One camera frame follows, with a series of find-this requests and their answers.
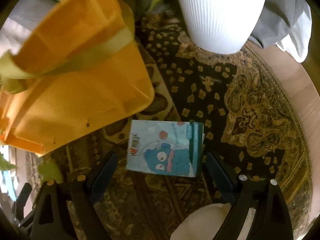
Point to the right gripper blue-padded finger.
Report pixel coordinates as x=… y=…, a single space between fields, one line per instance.
x=20 y=202

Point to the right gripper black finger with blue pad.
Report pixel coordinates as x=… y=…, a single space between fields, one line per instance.
x=271 y=219
x=52 y=219

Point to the white pumpkin plush cushion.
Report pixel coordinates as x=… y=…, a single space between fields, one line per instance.
x=203 y=223

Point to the blue cloth bundle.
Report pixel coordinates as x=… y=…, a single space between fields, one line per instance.
x=7 y=185

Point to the patterned oriental rug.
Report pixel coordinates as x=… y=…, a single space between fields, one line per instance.
x=248 y=121

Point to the orange plastic storage crate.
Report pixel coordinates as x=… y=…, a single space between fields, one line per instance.
x=78 y=71

